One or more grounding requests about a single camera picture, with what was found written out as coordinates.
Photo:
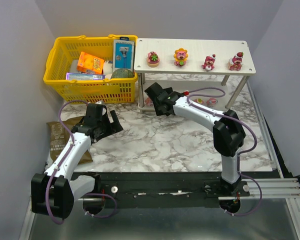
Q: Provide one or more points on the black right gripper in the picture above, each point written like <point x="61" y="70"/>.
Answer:
<point x="155" y="95"/>

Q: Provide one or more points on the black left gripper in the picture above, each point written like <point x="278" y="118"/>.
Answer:
<point x="105" y="126"/>

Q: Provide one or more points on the pink bear cake toy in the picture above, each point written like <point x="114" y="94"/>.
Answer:
<point x="153" y="59"/>

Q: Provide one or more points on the pink bear yellow-hat toy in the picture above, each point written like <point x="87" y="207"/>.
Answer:
<point x="199" y="101"/>

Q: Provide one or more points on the pink bear sunflower toy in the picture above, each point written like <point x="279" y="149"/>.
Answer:
<point x="180" y="57"/>

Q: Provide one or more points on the pink bear white-hat toy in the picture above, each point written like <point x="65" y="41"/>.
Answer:
<point x="209" y="61"/>

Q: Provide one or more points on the pink bear strawberry toy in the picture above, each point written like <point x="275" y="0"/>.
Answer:
<point x="235" y="63"/>

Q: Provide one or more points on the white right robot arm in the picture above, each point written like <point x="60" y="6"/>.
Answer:
<point x="227" y="130"/>

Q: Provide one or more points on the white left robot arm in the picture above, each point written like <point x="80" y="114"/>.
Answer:
<point x="54" y="192"/>

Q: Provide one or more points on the white two-tier shelf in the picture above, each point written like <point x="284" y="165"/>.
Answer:
<point x="220" y="83"/>

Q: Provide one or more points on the green melon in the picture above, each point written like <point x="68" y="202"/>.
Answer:
<point x="122" y="73"/>

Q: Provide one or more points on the brown paper bag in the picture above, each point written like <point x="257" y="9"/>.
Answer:
<point x="59" y="138"/>

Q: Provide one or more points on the blue razor package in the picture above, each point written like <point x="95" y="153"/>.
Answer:
<point x="123" y="54"/>

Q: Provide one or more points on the white item in basket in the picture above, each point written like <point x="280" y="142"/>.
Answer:
<point x="107" y="67"/>

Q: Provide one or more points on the purple flat box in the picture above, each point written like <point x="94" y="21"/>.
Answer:
<point x="84" y="77"/>

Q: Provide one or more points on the orange snack box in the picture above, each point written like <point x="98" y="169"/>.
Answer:
<point x="90" y="64"/>

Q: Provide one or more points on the yellow plastic basket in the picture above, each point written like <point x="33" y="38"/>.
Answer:
<point x="66" y="49"/>

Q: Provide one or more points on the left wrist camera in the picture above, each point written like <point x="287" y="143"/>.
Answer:
<point x="103" y="107"/>

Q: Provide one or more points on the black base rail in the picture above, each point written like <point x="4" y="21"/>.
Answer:
<point x="157" y="190"/>

